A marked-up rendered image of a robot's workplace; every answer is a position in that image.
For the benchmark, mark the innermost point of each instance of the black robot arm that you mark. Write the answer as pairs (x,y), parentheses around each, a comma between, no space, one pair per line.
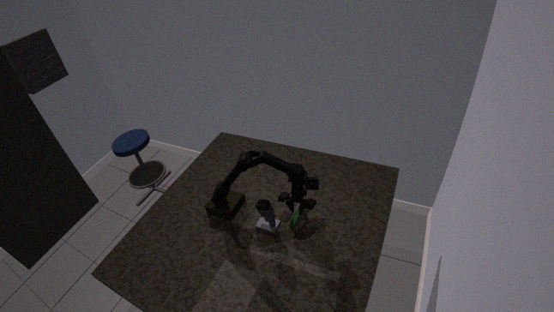
(297,175)

